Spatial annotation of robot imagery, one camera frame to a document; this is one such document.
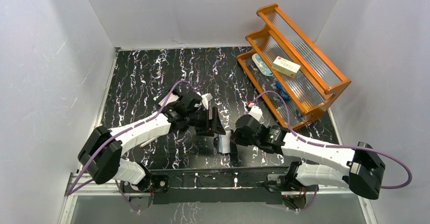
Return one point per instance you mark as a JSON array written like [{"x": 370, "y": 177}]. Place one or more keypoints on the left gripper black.
[{"x": 208, "y": 122}]

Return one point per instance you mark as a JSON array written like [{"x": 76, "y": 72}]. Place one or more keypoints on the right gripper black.
[{"x": 237, "y": 139}]

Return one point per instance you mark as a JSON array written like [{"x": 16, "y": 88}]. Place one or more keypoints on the black card holder wallet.
[{"x": 224, "y": 145}]

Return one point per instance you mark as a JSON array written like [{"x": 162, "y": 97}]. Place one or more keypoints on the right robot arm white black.
[{"x": 360, "y": 171}]

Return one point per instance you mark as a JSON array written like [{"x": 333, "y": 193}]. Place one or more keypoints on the black box of cards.
[{"x": 169, "y": 100}]

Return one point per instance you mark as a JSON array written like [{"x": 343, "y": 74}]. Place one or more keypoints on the blue small object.
[{"x": 284, "y": 95}]

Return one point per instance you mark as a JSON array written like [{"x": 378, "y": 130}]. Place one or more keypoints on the pink pen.
[{"x": 147, "y": 142}]

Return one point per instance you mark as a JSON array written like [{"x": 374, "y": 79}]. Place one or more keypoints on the white blue oval package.
[{"x": 261, "y": 66}]

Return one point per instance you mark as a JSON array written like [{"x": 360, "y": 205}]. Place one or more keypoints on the orange wooden shelf rack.
[{"x": 315, "y": 87}]

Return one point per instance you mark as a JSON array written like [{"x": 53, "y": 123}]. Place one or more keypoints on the cream cardboard box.
[{"x": 285, "y": 66}]

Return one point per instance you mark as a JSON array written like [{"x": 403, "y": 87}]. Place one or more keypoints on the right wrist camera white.
[{"x": 255, "y": 111}]

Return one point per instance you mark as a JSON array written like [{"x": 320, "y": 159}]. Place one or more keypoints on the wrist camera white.
[
  {"x": 205, "y": 99},
  {"x": 255, "y": 111}
]

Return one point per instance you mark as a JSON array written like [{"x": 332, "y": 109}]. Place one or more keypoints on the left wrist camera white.
[{"x": 205, "y": 99}]

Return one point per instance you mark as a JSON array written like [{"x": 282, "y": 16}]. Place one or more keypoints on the black aluminium base frame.
[{"x": 225, "y": 185}]

